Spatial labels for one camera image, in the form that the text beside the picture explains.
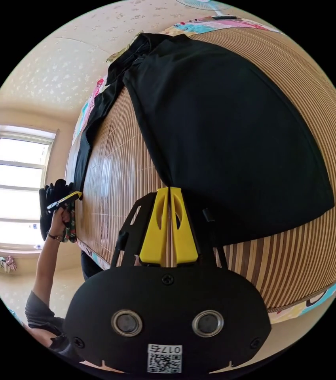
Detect person's left forearm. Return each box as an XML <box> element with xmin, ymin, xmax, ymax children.
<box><xmin>32</xmin><ymin>233</ymin><xmax>65</xmax><ymax>301</ymax></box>

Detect person's body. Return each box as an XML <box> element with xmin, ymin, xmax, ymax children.
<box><xmin>24</xmin><ymin>251</ymin><xmax>112</xmax><ymax>361</ymax></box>

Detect black pants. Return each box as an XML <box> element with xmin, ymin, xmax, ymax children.
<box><xmin>72</xmin><ymin>32</ymin><xmax>335</xmax><ymax>247</ymax></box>

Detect standing fan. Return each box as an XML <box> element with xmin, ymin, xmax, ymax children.
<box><xmin>176</xmin><ymin>0</ymin><xmax>240</xmax><ymax>19</ymax></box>

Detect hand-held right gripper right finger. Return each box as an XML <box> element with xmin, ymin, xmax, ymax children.
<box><xmin>169</xmin><ymin>186</ymin><xmax>200</xmax><ymax>266</ymax></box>

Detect window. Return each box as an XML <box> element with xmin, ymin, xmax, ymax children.
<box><xmin>0</xmin><ymin>124</ymin><xmax>59</xmax><ymax>251</ymax></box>

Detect person's left hand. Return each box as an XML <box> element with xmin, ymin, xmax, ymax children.
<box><xmin>50</xmin><ymin>206</ymin><xmax>73</xmax><ymax>238</ymax></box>

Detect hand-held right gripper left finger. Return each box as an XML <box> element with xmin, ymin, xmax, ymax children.
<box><xmin>139</xmin><ymin>187</ymin><xmax>171</xmax><ymax>266</ymax></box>

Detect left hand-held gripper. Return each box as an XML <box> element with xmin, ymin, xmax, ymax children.
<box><xmin>38</xmin><ymin>179</ymin><xmax>84</xmax><ymax>241</ymax></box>

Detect bed with woven mat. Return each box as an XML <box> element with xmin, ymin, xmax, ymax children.
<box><xmin>65</xmin><ymin>15</ymin><xmax>336</xmax><ymax>325</ymax></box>

